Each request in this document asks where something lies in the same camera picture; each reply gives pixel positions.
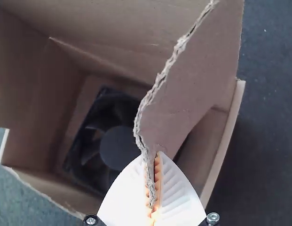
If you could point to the black square fan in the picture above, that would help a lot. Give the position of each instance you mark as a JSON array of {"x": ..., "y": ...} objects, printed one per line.
[{"x": 105, "y": 141}]

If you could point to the cardboard box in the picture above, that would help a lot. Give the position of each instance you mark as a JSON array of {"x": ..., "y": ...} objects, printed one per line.
[{"x": 112, "y": 35}]

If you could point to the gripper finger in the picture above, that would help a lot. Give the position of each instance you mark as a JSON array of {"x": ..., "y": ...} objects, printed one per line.
[
  {"x": 178, "y": 200},
  {"x": 124, "y": 200}
]

